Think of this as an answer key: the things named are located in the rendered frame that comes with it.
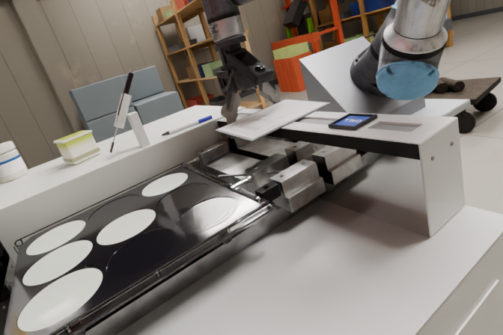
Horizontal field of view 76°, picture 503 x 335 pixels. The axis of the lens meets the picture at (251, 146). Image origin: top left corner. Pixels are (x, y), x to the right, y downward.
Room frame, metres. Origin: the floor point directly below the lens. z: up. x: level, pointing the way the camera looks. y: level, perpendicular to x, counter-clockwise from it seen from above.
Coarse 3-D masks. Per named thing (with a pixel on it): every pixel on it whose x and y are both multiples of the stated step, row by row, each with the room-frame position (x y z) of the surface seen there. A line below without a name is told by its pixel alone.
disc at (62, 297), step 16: (80, 272) 0.40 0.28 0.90; (96, 272) 0.39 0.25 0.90; (48, 288) 0.38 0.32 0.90; (64, 288) 0.37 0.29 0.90; (80, 288) 0.36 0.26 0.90; (96, 288) 0.35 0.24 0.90; (32, 304) 0.36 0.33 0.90; (48, 304) 0.35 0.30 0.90; (64, 304) 0.34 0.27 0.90; (80, 304) 0.33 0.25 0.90; (32, 320) 0.33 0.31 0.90; (48, 320) 0.32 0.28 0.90
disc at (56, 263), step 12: (84, 240) 0.50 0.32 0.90; (60, 252) 0.48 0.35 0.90; (72, 252) 0.47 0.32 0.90; (84, 252) 0.45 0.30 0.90; (36, 264) 0.46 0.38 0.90; (48, 264) 0.45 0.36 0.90; (60, 264) 0.44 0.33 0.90; (72, 264) 0.43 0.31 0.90; (24, 276) 0.44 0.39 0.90; (36, 276) 0.42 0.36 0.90; (48, 276) 0.41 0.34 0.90
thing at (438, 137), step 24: (312, 120) 0.59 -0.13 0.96; (384, 120) 0.47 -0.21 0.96; (408, 120) 0.44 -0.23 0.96; (432, 120) 0.41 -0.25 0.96; (456, 120) 0.40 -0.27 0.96; (432, 144) 0.37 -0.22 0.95; (456, 144) 0.39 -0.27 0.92; (432, 168) 0.36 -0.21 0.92; (456, 168) 0.39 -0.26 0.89; (432, 192) 0.36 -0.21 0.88; (456, 192) 0.39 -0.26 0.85; (432, 216) 0.36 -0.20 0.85
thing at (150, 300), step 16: (304, 208) 0.52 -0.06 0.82; (256, 224) 0.47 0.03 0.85; (272, 224) 0.48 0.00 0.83; (240, 240) 0.45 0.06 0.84; (256, 240) 0.47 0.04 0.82; (208, 256) 0.43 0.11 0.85; (224, 256) 0.44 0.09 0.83; (176, 272) 0.40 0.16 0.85; (192, 272) 0.41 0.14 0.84; (208, 272) 0.42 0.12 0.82; (160, 288) 0.39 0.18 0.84; (176, 288) 0.40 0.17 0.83; (128, 304) 0.37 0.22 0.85; (144, 304) 0.37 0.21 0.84; (160, 304) 0.38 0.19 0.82; (112, 320) 0.35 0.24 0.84; (128, 320) 0.36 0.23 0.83
